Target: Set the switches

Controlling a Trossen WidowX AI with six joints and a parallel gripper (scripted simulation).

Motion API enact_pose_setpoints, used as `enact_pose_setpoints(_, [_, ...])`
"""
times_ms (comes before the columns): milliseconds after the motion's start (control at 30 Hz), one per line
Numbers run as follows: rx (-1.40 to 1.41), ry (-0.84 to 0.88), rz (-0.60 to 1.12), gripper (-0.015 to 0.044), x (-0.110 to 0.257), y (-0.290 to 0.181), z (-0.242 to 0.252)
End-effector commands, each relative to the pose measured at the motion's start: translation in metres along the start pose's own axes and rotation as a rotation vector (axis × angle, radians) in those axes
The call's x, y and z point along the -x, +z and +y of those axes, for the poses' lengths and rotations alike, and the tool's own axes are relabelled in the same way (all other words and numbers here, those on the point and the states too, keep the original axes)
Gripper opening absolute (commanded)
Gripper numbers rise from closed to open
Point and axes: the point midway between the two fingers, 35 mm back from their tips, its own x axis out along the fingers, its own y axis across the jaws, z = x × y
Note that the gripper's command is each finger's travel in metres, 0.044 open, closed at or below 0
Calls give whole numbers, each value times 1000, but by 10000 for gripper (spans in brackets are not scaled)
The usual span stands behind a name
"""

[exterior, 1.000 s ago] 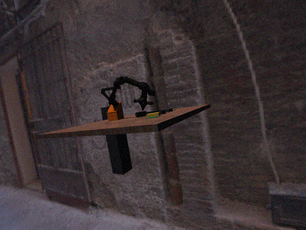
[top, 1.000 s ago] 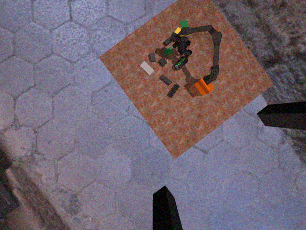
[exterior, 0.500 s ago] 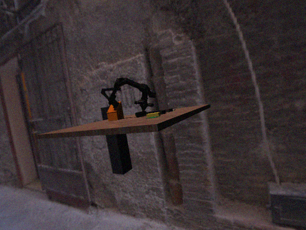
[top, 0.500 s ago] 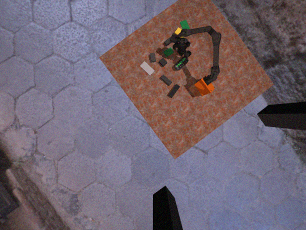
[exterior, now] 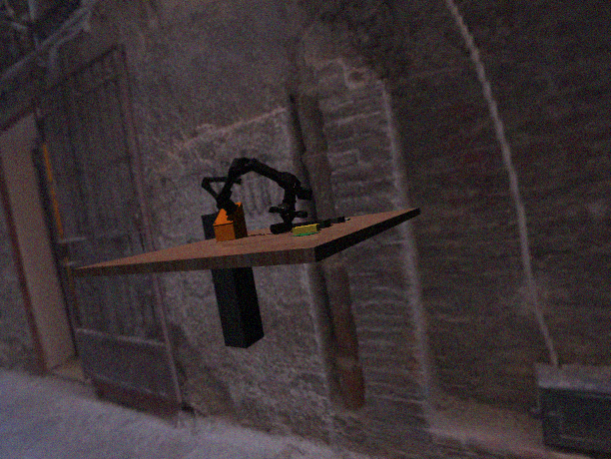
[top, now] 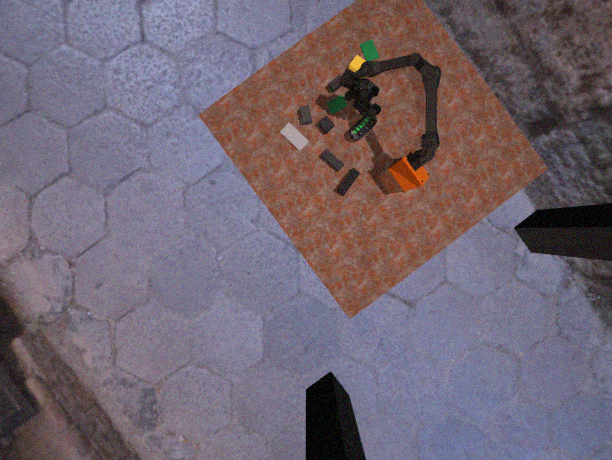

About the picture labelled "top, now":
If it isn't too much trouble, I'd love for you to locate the yellow rectangular block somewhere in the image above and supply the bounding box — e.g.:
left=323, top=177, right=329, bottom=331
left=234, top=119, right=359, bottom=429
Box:
left=348, top=55, right=365, bottom=72

